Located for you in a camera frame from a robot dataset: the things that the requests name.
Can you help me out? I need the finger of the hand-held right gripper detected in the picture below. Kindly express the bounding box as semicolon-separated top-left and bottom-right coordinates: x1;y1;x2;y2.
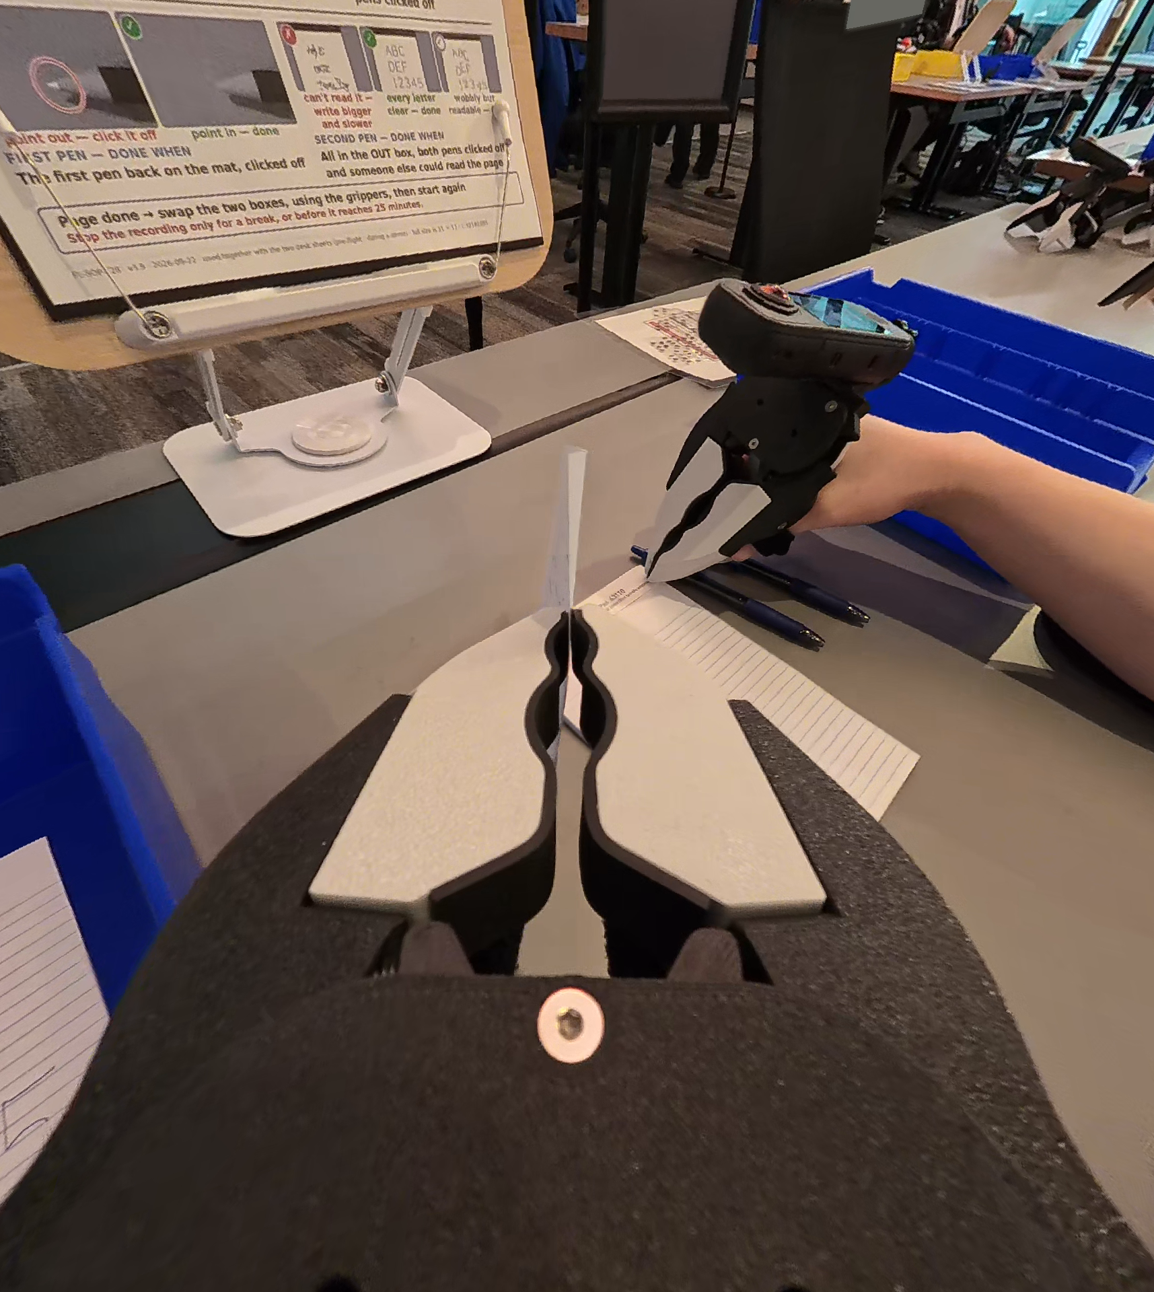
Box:
642;467;735;581
647;483;778;584

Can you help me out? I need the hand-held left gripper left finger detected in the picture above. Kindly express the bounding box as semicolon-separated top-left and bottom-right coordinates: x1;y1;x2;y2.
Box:
308;609;578;976

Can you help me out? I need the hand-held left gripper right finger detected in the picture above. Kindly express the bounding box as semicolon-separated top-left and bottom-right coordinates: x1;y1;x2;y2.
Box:
569;609;827;980

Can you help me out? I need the blue retractable pen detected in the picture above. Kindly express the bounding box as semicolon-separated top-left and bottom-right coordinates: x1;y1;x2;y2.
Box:
629;545;825;650
707;555;872;626

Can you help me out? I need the white lined legal notepad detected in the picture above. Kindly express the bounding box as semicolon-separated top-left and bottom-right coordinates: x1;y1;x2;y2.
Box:
576;581;921;820

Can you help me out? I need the blue plastic bin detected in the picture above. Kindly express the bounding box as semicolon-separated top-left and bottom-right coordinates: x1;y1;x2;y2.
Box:
0;564;203;1011
799;268;1154;583

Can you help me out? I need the person's right forearm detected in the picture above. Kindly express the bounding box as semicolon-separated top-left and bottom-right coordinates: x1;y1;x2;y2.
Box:
925;435;1154;732

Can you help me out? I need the person's right hand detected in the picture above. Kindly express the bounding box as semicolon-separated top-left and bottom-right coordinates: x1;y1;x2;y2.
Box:
732;414;951;562

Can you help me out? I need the printed tag sheet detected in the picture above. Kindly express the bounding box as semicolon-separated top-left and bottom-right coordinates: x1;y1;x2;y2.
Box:
591;298;739;390

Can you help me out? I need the plain black easel board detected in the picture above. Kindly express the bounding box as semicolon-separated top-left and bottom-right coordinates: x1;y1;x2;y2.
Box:
732;0;900;289

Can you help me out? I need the instruction board on stand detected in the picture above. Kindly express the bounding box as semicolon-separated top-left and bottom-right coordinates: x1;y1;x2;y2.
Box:
0;0;556;540

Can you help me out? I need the black framed easel board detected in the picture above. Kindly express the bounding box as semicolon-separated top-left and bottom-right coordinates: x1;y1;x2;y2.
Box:
550;0;760;315

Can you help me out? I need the idle black gripper device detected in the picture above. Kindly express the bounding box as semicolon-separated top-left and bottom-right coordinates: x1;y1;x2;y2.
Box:
1005;137;1154;253

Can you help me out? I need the printed instruction sheet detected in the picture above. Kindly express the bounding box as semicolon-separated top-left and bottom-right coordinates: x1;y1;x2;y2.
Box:
0;0;544;322

